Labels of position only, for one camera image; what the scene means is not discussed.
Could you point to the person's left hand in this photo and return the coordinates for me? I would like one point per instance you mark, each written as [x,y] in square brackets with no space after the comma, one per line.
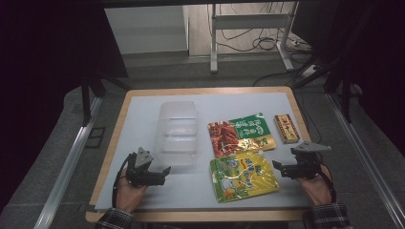
[127,195]

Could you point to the aluminium rail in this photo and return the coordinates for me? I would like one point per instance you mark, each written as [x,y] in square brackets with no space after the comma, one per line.
[68,162]
[366,159]

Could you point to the clear plastic container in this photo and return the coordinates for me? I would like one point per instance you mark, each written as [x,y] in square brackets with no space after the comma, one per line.
[176,133]

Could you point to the white metal desk frame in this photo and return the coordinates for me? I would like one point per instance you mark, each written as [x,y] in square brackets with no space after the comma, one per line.
[251,21]

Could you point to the yellow and green seasoning packet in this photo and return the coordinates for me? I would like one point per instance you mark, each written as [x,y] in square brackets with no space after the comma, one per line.
[243,178]

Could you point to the green and red seasoning packet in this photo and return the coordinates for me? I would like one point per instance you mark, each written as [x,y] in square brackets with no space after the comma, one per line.
[237,135]

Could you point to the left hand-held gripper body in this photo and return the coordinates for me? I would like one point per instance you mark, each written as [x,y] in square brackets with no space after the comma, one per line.
[141,159]

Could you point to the person's right hand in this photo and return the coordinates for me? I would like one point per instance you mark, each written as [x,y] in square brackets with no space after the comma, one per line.
[318,189]

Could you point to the person's right leg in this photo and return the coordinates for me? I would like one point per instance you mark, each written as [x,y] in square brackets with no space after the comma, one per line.
[307,221]

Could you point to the white cabinet panel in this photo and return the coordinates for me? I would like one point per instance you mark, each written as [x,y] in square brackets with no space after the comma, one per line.
[144,30]

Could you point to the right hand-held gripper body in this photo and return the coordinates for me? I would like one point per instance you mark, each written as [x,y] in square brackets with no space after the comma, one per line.
[309,165]

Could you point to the black metal stand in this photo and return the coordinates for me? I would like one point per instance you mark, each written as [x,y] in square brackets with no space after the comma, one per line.
[86,95]
[345,92]

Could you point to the white power strip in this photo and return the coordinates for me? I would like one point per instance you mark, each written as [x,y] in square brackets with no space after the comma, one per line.
[309,71]

